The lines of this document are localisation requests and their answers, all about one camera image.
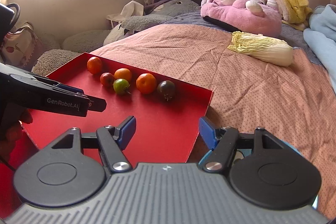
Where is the large orange tangerine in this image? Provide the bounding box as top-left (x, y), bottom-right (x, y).
top-left (87, 57), bottom-right (103, 75)

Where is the green tomato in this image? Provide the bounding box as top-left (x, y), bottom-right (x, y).
top-left (113, 79), bottom-right (130, 95)

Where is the red shallow tray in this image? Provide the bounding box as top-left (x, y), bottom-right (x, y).
top-left (1, 53), bottom-right (213, 218)

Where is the grey Totoro plush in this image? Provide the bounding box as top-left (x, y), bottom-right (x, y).
top-left (32, 0), bottom-right (199, 76)

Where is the person's left hand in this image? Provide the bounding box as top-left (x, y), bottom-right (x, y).
top-left (0, 110), bottom-right (33, 160)

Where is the pink rabbit plush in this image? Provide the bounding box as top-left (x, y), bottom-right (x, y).
top-left (201, 0), bottom-right (282, 38)

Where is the yellow plush blanket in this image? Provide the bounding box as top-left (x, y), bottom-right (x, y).
top-left (276, 0), bottom-right (313, 31)

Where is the small orange kumquat back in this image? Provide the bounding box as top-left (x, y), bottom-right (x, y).
top-left (114, 68), bottom-right (132, 82)

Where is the napa cabbage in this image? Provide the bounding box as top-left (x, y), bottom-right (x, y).
top-left (228, 31), bottom-right (293, 67)

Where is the grey blue bed sheet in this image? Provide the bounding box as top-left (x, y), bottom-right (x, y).
top-left (167, 9), bottom-right (324, 66)

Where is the small red fruit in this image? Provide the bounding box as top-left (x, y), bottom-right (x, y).
top-left (100, 72), bottom-right (114, 88)

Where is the salmon dotted bedspread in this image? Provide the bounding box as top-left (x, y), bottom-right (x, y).
top-left (94, 24), bottom-right (335, 219)

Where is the blue tiger cartoon plate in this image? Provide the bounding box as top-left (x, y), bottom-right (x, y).
top-left (229, 147), bottom-right (322, 210)

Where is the light blue blanket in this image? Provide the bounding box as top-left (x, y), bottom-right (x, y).
top-left (303, 4), bottom-right (336, 91)

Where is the dark purple tomato small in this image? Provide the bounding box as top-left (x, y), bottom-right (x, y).
top-left (157, 80), bottom-right (175, 101)

